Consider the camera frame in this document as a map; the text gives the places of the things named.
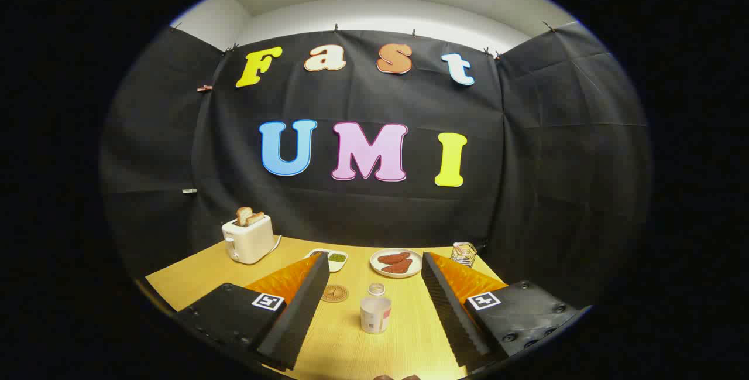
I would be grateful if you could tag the white toaster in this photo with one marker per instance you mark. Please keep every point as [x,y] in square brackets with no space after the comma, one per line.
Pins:
[251,242]

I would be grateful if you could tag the toast slice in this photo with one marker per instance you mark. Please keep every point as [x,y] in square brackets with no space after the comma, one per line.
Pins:
[256,218]
[243,216]

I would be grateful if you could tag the wooden table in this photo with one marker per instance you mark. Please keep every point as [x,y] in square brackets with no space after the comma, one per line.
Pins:
[193,277]

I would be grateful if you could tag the red meat slice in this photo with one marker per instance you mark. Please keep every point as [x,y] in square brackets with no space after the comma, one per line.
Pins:
[399,267]
[393,258]

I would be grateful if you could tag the white round plate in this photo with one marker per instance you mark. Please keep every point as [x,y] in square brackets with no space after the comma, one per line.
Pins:
[418,264]

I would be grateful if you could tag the black backdrop cloth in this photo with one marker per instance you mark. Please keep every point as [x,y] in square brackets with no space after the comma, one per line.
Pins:
[363,216]

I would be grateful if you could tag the round wooden coaster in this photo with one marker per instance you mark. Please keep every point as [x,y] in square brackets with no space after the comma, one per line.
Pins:
[335,293]

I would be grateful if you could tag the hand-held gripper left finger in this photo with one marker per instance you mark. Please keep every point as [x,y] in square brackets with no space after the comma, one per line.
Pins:
[298,321]

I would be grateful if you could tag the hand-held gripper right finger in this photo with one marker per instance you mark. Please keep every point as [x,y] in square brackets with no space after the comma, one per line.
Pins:
[453,321]

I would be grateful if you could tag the white divided dish with grains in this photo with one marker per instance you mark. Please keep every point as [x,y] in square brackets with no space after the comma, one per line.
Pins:
[336,258]

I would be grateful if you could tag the clear plastic juice bottle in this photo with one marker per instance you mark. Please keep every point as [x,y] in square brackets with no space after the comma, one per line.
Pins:
[375,315]

